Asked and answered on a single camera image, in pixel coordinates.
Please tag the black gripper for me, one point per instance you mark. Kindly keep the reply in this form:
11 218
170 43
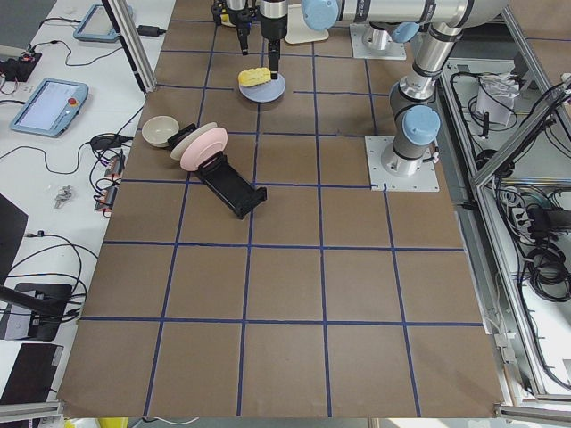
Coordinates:
272 20
237 17

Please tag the yellow bread loaf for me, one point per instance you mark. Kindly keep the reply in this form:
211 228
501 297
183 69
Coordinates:
254 77

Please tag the blue plate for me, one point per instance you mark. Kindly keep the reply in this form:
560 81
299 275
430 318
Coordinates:
266 92

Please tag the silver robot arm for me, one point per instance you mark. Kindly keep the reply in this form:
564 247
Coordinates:
317 123
240 14

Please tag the pink plate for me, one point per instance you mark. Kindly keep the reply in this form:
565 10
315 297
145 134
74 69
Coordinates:
203 148

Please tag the cream plate in rack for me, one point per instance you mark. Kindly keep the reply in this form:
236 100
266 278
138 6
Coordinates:
191 133

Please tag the cream rectangular tray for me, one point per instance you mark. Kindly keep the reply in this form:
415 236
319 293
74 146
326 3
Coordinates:
297 30

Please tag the black power adapter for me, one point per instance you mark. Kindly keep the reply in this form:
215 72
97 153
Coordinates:
149 31

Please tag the cream bowl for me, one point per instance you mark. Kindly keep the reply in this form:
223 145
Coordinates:
158 130

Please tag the black dish rack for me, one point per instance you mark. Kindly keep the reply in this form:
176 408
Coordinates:
221 178

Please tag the blue teach pendant far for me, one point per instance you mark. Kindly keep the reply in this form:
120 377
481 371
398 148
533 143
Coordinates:
96 26

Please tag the blue teach pendant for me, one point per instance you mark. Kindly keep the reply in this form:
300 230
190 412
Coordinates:
51 108
96 26

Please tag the blue teach pendant near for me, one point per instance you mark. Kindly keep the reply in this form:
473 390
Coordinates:
51 108

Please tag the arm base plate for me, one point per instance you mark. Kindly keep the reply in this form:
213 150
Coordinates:
391 173
369 42

